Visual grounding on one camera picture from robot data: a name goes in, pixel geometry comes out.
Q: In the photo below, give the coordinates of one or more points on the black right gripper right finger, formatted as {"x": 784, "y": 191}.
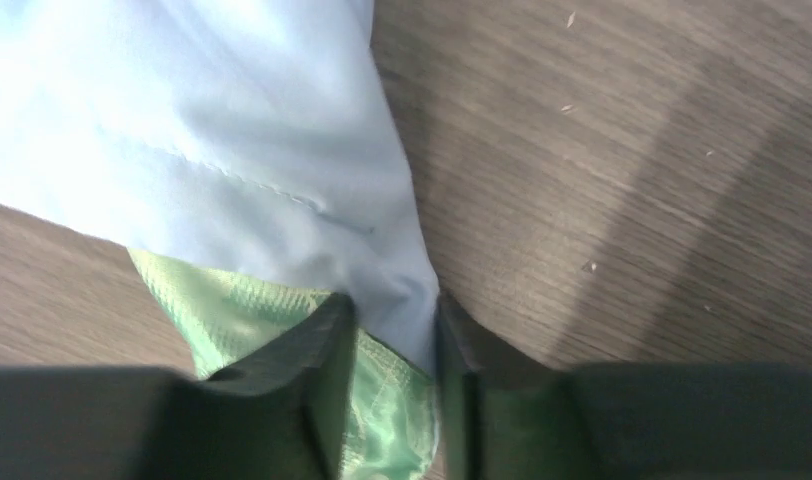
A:
{"x": 504, "y": 415}

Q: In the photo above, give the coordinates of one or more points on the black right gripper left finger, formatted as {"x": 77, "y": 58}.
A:
{"x": 278, "y": 413}

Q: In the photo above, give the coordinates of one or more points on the light blue green pillowcase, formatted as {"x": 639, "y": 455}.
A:
{"x": 245, "y": 155}

